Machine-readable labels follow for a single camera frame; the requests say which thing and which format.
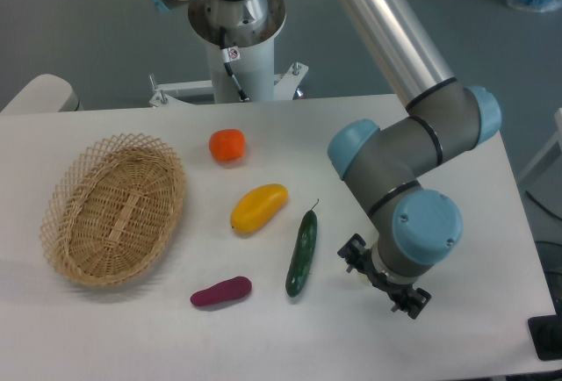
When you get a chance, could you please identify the purple sweet potato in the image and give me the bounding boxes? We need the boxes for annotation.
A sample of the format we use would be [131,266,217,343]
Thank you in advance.
[190,276,253,307]

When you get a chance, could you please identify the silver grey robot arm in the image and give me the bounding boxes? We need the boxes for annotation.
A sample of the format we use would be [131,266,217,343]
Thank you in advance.
[151,0,501,318]

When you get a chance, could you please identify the woven wicker basket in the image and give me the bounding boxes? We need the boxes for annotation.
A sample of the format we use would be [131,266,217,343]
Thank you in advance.
[40,133,186,287]

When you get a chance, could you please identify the white furniture at right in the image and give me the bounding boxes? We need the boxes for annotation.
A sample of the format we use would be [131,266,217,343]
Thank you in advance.
[516,109,561,187]

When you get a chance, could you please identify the green bok choy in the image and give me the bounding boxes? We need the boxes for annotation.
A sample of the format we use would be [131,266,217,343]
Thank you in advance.
[357,272,372,287]

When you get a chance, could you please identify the black device at edge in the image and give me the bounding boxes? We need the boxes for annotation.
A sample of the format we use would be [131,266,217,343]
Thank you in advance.
[528,315,561,362]

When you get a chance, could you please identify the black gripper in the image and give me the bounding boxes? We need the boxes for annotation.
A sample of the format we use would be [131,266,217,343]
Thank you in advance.
[337,234,431,320]

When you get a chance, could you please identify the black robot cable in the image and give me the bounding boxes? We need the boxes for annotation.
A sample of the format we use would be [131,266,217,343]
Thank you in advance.
[218,25,251,103]

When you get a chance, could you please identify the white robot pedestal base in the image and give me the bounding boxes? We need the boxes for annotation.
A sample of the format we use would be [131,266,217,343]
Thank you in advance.
[149,0,309,107]

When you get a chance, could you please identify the white chair back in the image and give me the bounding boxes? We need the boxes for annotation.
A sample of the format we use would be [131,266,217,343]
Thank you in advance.
[1,74,83,116]

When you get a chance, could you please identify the dark green cucumber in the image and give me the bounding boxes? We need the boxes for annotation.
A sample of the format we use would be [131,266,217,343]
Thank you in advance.
[285,201,319,298]

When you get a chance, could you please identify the yellow mango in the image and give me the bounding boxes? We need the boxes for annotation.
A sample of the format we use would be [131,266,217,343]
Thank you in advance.
[230,183,289,235]

